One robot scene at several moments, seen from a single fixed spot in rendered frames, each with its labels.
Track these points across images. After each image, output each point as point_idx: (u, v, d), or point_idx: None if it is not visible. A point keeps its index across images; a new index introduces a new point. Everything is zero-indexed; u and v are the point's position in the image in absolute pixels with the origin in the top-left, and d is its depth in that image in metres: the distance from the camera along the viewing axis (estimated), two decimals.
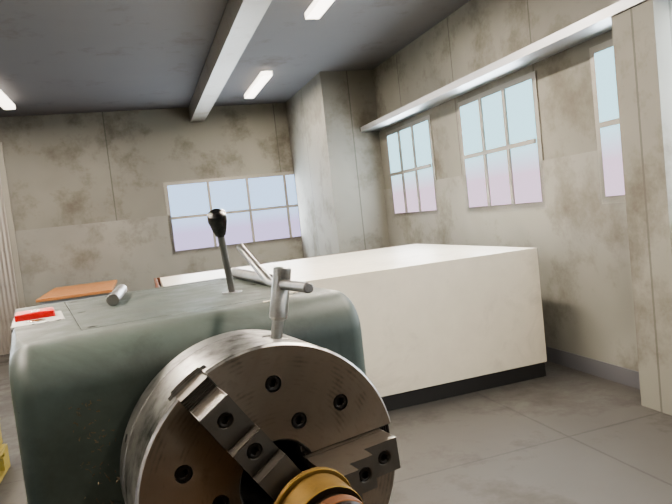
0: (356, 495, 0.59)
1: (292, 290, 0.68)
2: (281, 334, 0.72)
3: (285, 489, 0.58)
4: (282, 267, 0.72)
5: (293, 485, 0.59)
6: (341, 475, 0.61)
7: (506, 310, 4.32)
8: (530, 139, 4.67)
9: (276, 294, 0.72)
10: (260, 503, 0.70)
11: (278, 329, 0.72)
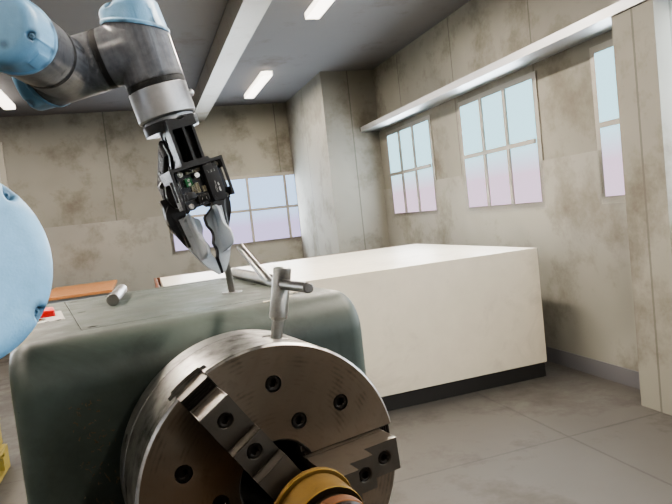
0: (356, 495, 0.59)
1: (292, 290, 0.68)
2: (281, 334, 0.72)
3: (285, 489, 0.58)
4: (282, 267, 0.72)
5: (293, 485, 0.59)
6: (341, 475, 0.61)
7: (506, 310, 4.32)
8: (530, 139, 4.67)
9: (276, 294, 0.72)
10: (260, 503, 0.70)
11: (278, 329, 0.72)
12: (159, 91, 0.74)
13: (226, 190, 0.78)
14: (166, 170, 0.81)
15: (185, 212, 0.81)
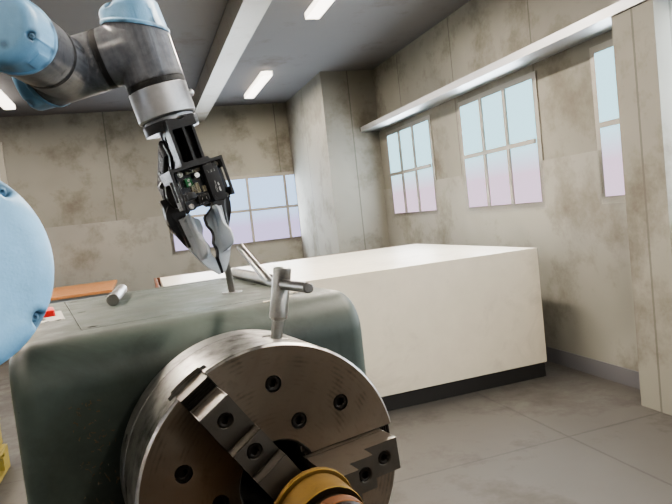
0: (356, 495, 0.59)
1: (292, 290, 0.68)
2: (281, 334, 0.72)
3: (285, 489, 0.58)
4: (282, 267, 0.72)
5: (293, 485, 0.59)
6: (341, 475, 0.61)
7: (506, 310, 4.32)
8: (530, 139, 4.67)
9: (276, 294, 0.72)
10: (260, 503, 0.70)
11: (278, 329, 0.72)
12: (159, 91, 0.74)
13: (226, 190, 0.78)
14: (166, 170, 0.81)
15: (185, 212, 0.81)
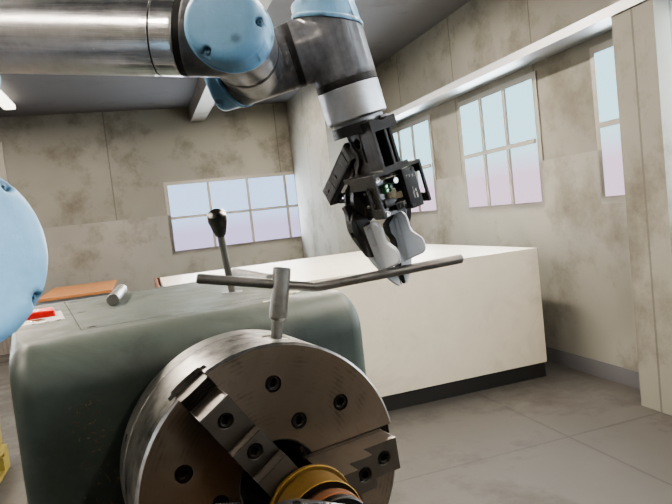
0: (353, 491, 0.59)
1: (233, 285, 0.72)
2: (272, 334, 0.72)
3: (282, 484, 0.59)
4: (274, 267, 0.73)
5: (290, 480, 0.59)
6: (339, 473, 0.62)
7: (506, 310, 4.32)
8: (530, 139, 4.67)
9: (272, 293, 0.73)
10: (260, 503, 0.70)
11: (271, 328, 0.72)
12: (359, 90, 0.68)
13: (419, 196, 0.73)
14: (346, 174, 0.76)
15: (368, 219, 0.75)
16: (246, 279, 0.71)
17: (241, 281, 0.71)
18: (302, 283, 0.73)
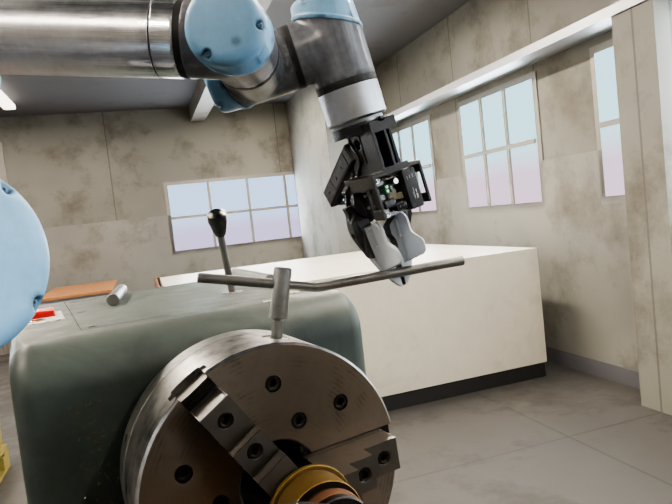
0: (352, 491, 0.59)
1: (234, 284, 0.72)
2: (272, 334, 0.72)
3: (282, 484, 0.59)
4: (274, 266, 0.73)
5: (290, 480, 0.59)
6: (339, 473, 0.62)
7: (506, 310, 4.32)
8: (530, 139, 4.67)
9: (272, 293, 0.73)
10: (260, 503, 0.70)
11: (271, 328, 0.72)
12: (359, 91, 0.69)
13: (419, 197, 0.73)
14: (347, 175, 0.76)
15: (369, 220, 0.75)
16: (247, 279, 0.71)
17: (242, 281, 0.71)
18: (303, 283, 0.73)
